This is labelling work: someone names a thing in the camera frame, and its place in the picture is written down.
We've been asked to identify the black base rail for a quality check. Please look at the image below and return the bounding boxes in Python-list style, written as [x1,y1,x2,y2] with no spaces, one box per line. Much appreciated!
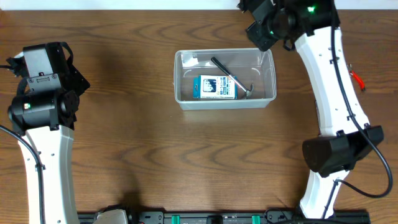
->
[76,203,371,224]

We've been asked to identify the clear plastic container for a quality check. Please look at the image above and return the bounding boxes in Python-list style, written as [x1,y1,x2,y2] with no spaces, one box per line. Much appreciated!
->
[174,48,277,110]

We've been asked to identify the small black-handled hammer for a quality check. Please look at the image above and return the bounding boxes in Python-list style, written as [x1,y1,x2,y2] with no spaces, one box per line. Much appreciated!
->
[211,57,254,100]

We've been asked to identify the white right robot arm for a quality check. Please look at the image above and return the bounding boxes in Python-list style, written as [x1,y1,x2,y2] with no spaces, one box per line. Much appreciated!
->
[238,0,384,221]

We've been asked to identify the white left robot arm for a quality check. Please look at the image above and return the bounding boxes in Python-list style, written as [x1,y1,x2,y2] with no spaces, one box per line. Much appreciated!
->
[6,42,90,223]

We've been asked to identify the red-handled pliers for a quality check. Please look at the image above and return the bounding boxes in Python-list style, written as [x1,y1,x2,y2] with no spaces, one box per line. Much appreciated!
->
[347,64,366,91]

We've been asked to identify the white blue product box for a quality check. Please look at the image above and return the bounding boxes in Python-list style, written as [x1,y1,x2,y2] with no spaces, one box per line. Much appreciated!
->
[193,75,238,100]

